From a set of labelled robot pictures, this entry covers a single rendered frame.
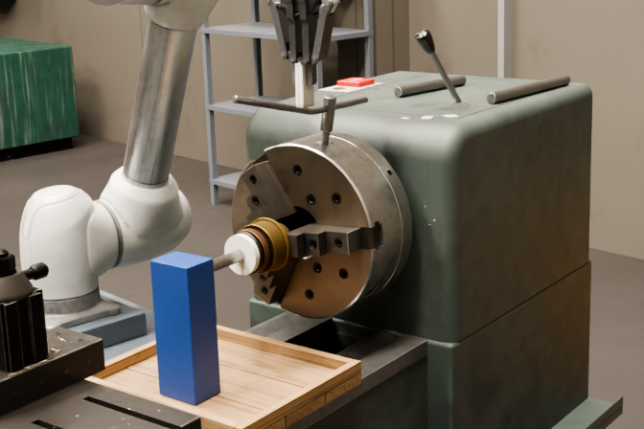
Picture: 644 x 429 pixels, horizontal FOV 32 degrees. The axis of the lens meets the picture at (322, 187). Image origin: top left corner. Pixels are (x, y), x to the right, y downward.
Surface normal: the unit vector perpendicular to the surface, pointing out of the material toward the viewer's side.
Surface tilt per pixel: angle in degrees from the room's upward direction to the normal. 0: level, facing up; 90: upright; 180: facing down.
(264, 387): 0
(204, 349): 90
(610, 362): 0
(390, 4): 90
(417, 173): 90
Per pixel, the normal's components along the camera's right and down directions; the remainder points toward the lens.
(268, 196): 0.64, -0.45
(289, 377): -0.04, -0.97
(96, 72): -0.73, 0.18
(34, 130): 0.68, 0.15
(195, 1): 0.59, 0.60
